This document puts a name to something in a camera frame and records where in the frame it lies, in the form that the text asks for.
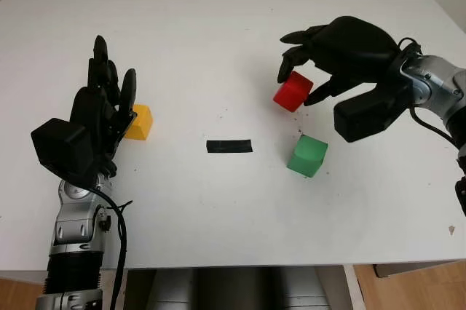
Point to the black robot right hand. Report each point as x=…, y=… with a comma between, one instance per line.
x=349, y=48

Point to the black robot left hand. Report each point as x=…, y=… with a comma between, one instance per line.
x=87, y=106

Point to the yellow wooden block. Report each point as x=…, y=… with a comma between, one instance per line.
x=141, y=121

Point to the red wooden block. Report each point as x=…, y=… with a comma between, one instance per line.
x=291, y=93

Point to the green wooden block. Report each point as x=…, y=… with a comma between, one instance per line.
x=307, y=157

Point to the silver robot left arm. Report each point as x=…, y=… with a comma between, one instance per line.
x=73, y=226

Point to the black tape strip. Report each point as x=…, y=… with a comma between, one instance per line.
x=229, y=146

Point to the white table leg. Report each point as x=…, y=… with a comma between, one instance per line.
x=109, y=292
x=355, y=288

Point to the grey robot torso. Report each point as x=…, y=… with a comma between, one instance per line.
x=233, y=288

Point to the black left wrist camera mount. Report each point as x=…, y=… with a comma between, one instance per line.
x=62, y=146

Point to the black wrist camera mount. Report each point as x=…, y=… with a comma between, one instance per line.
x=62, y=146
x=367, y=113

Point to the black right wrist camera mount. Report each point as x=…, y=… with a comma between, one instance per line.
x=367, y=113

